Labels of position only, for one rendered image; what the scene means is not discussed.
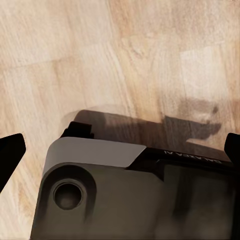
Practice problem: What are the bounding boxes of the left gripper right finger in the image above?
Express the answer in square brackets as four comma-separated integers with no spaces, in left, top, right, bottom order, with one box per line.
[224,132,240,173]

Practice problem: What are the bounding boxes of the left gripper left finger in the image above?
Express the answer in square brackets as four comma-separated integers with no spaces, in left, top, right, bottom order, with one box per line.
[0,133,26,193]

